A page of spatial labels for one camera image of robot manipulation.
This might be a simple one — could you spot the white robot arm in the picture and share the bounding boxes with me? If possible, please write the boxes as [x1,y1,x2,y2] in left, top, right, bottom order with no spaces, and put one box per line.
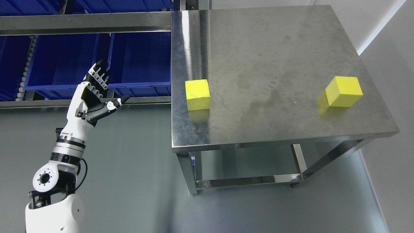
[25,59,130,233]

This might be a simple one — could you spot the steel shelf rack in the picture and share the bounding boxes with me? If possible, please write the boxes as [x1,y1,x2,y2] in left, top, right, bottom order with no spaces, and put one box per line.
[0,0,212,109]

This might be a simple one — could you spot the blue plastic bin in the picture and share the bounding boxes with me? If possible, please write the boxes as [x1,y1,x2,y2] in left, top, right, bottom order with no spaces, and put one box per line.
[25,33,110,99]
[77,0,172,14]
[108,31,171,97]
[0,36,31,101]
[0,0,64,16]

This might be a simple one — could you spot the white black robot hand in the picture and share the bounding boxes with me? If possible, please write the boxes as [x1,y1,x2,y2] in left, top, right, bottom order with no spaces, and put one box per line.
[60,59,130,140]

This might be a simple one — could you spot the yellow foam block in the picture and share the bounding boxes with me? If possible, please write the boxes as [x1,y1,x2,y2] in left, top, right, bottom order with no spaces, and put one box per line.
[185,79,211,111]
[325,76,363,108]

